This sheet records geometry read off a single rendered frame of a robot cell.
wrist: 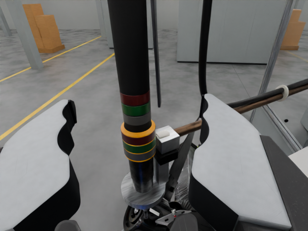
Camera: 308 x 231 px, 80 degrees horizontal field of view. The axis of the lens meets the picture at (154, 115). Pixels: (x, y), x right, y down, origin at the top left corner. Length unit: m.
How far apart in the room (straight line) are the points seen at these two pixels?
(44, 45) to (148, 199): 8.40
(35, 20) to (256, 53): 7.36
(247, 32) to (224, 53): 0.73
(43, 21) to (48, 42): 0.71
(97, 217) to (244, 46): 5.30
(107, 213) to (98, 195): 0.24
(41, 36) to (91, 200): 7.27
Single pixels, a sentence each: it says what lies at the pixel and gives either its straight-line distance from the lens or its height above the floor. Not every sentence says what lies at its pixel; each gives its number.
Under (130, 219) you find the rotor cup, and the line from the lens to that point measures 0.57.
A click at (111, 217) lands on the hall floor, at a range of 2.00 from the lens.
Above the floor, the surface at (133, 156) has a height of 1.55.
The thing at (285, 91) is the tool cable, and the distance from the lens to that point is 0.43.
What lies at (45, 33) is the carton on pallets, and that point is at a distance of 8.43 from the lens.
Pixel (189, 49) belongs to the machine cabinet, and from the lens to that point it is 5.77.
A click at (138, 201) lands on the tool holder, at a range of 0.30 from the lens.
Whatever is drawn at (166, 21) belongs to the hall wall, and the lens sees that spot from 12.43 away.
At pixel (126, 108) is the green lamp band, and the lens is 0.20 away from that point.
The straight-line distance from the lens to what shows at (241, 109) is 0.35.
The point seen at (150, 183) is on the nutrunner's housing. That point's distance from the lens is 0.29.
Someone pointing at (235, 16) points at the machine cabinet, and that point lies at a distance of 5.74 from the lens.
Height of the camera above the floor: 1.71
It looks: 33 degrees down
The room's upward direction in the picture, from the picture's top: 2 degrees counter-clockwise
